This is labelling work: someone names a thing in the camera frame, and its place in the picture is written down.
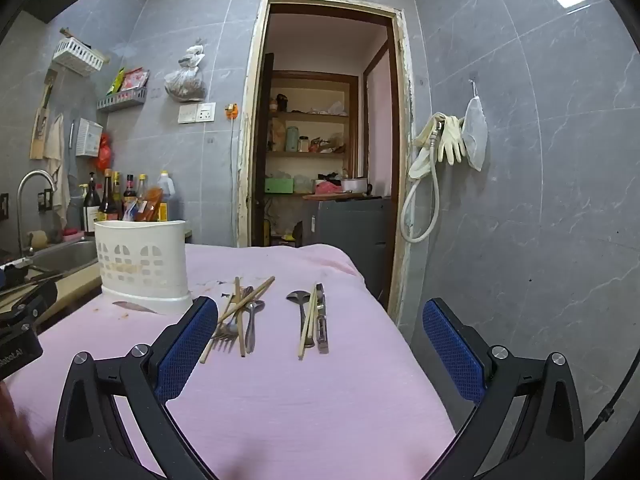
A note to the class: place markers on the hanging plastic bag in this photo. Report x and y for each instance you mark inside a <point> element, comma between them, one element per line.
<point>186,82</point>

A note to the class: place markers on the white wall box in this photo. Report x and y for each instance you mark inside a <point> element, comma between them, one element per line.
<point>89,137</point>

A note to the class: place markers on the metal fork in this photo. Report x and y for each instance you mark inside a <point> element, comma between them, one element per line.
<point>226,334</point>

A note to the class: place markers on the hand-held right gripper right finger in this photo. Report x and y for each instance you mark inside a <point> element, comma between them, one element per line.
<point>452,350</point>

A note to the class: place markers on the wooden chopstick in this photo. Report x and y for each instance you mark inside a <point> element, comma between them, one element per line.
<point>306,327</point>
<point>239,315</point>
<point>250,296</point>
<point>310,310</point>

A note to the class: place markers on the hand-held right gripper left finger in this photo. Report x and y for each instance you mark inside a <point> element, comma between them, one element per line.
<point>185,345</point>

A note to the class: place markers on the steel sink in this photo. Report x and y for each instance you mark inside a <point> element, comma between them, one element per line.
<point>65,255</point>

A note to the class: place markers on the wooden door frame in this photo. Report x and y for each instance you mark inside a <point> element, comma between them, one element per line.
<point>407,160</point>

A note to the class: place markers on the metal peeler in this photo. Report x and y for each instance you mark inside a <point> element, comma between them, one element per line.
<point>322,320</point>

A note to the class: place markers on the orange wall hook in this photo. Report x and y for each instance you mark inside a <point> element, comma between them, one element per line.
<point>230,109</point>

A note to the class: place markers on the wooden cutting board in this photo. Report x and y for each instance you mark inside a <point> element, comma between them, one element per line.
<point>41,125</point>

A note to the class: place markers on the hanging white mesh bag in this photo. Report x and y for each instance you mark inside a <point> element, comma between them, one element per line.
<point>475,132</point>

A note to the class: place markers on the cream rubber gloves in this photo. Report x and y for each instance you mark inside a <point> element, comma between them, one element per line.
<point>451,140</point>

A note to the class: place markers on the row of condiment bottles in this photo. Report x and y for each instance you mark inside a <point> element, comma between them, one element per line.
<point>107,200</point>

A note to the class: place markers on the hanging beige towel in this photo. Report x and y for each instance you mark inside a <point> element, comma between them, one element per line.
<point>56,160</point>

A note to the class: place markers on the person's left forearm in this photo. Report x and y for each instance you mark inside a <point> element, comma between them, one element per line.
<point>9,420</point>

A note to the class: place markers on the grey appliance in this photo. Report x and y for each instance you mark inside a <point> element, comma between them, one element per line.
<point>350,222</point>

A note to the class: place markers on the white wall basket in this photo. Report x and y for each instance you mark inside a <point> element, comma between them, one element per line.
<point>77,57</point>

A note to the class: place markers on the white plastic utensil holder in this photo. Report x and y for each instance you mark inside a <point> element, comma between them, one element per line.
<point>142,265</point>

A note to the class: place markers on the grey wall shelf rack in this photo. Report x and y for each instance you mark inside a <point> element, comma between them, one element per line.
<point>122,100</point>

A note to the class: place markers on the white wall switch panel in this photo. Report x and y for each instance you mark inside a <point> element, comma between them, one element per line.
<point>196,112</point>

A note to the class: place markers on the green box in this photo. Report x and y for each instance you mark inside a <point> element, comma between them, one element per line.
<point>279,185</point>

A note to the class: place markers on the pink table cloth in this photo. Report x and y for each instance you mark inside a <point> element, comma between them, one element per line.
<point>310,400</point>

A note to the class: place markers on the wooden shelf cabinet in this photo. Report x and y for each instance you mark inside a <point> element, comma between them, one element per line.
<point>310,150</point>

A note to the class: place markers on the chrome faucet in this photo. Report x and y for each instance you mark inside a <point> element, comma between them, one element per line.
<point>22,195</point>

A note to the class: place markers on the red plastic bag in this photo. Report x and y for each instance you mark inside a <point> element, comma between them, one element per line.
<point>105,152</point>

